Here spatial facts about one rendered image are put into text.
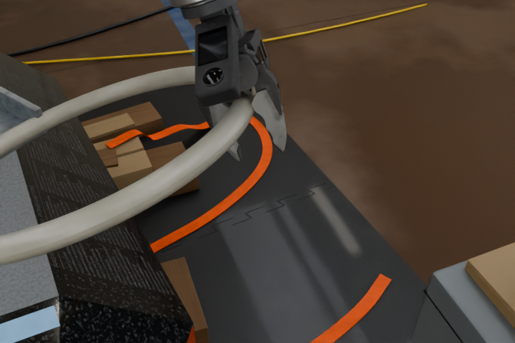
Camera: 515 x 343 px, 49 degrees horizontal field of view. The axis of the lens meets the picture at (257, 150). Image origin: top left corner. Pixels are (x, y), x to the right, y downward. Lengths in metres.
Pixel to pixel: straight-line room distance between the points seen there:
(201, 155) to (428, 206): 1.91
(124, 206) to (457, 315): 0.68
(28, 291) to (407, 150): 1.97
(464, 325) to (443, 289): 0.07
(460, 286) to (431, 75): 2.30
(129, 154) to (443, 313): 1.56
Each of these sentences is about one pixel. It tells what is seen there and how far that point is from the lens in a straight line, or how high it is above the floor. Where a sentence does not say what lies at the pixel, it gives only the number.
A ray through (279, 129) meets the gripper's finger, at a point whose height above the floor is 1.24.
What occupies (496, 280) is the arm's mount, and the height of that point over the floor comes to 0.88.
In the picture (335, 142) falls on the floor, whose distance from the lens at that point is 2.69.
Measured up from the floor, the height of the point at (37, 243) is 1.26.
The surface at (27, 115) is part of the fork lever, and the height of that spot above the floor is 1.11.
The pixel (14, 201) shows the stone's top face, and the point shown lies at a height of 0.83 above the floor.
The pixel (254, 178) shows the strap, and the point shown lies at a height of 0.02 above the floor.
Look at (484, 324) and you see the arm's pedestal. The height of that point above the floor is 0.85.
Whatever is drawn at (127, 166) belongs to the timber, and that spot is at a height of 0.20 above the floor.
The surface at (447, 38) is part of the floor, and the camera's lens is 3.70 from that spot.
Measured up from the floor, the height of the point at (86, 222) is 1.27.
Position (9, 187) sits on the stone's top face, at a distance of 1.35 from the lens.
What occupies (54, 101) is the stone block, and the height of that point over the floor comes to 0.69.
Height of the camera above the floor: 1.68
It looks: 40 degrees down
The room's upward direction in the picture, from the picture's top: straight up
